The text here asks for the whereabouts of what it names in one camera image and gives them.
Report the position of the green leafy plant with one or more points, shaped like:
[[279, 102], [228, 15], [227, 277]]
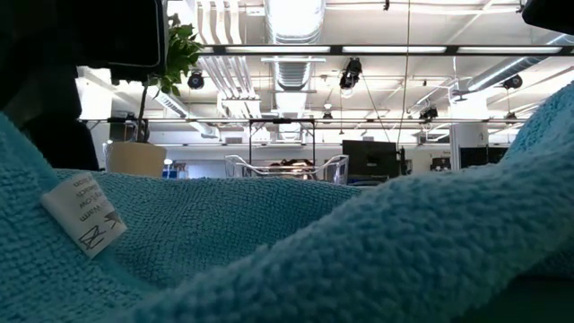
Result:
[[181, 49]]

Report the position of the beige plant pot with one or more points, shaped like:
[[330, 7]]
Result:
[[134, 159]]

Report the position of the black light strip bar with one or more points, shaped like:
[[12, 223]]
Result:
[[450, 50]]

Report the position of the clear plastic bin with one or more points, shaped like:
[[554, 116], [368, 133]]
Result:
[[341, 170]]

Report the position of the black hanging spotlight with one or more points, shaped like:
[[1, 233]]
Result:
[[429, 113], [512, 82], [350, 74], [196, 81]]

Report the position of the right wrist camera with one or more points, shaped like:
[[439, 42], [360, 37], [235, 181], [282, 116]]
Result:
[[551, 13]]

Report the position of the blue microfiber towel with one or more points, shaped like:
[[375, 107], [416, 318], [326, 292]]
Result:
[[269, 247]]

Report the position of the long horizontal ceiling rail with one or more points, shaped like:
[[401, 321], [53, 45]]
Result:
[[381, 120]]

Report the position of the black computer monitor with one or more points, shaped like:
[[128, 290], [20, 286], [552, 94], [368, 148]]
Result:
[[370, 157]]

